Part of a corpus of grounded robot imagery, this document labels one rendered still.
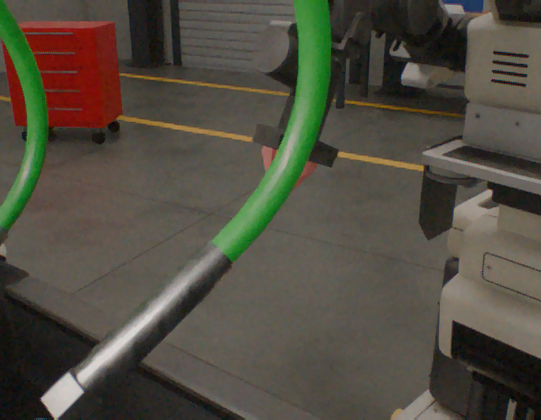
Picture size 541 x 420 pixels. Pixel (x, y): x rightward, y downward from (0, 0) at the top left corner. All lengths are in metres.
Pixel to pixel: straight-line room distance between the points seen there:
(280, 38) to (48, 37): 3.96
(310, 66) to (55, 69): 4.42
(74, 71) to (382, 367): 3.23
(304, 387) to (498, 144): 1.31
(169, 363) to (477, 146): 0.56
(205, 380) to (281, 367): 1.57
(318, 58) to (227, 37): 7.41
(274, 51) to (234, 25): 6.86
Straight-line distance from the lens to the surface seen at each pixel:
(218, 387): 0.55
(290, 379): 2.07
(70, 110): 4.68
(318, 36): 0.26
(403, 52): 1.02
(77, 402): 0.27
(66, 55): 4.60
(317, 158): 0.78
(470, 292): 1.02
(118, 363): 0.26
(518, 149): 0.91
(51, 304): 0.69
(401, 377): 2.12
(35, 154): 0.44
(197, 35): 7.93
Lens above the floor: 1.29
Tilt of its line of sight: 23 degrees down
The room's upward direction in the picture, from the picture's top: straight up
